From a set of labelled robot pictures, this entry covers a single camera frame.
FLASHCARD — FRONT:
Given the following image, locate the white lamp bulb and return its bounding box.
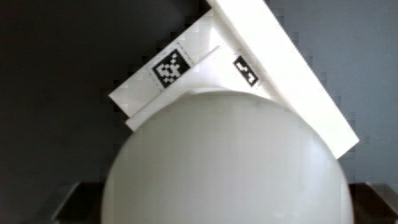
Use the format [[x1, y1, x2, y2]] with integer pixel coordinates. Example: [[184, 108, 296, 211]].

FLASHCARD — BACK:
[[101, 92, 353, 224]]

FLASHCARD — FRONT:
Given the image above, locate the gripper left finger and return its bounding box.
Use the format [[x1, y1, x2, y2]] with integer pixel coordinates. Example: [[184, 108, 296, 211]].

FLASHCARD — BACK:
[[51, 182, 105, 224]]

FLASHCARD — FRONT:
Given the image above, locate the white lamp base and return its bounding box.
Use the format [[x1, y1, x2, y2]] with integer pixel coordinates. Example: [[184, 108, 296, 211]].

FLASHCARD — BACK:
[[110, 10, 275, 130]]

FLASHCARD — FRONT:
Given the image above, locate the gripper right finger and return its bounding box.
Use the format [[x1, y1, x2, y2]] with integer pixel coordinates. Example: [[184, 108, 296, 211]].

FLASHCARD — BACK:
[[350, 183, 398, 224]]

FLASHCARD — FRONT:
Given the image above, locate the white L-shaped fence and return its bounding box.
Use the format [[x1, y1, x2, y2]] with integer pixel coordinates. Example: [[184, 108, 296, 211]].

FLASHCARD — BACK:
[[206, 0, 359, 158]]

